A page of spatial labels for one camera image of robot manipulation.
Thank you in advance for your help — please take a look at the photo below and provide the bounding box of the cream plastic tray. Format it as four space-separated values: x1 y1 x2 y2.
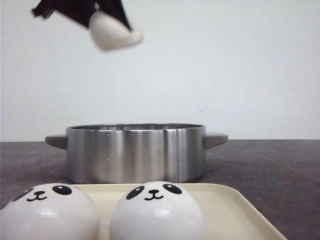
76 183 285 240

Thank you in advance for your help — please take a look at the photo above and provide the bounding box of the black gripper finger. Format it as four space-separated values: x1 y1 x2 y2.
31 0 100 28
96 0 132 32

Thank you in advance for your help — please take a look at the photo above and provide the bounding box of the stainless steel steamer pot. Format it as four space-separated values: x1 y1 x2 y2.
45 123 228 184

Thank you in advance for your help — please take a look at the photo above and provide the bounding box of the panda bun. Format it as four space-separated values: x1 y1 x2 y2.
109 181 206 240
88 10 144 52
0 183 100 240

